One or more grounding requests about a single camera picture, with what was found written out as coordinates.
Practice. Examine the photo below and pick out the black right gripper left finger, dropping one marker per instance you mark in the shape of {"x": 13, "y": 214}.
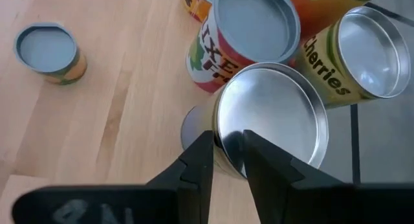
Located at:
{"x": 195, "y": 185}

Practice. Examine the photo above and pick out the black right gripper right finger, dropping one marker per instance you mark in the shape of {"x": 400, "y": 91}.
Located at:
{"x": 271, "y": 185}

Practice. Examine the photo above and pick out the white mixed fruit can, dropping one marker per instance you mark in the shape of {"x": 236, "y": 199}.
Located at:
{"x": 210, "y": 55}

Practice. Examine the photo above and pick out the beige and blue peaches can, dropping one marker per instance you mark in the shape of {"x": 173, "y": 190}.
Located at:
{"x": 268, "y": 114}

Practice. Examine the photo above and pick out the green sliced peaches can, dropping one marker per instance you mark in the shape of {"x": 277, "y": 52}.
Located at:
{"x": 48, "y": 49}

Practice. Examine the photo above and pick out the orange pineapple can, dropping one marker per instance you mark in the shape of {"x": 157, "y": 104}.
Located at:
{"x": 317, "y": 13}

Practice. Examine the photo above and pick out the blue and yellow cherries can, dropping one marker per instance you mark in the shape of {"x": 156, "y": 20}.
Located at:
{"x": 323, "y": 72}

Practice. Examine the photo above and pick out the black aluminium table frame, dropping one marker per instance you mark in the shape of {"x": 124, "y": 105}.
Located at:
{"x": 355, "y": 146}

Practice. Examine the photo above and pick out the short orange rings can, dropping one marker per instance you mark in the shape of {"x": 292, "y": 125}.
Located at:
{"x": 197, "y": 7}

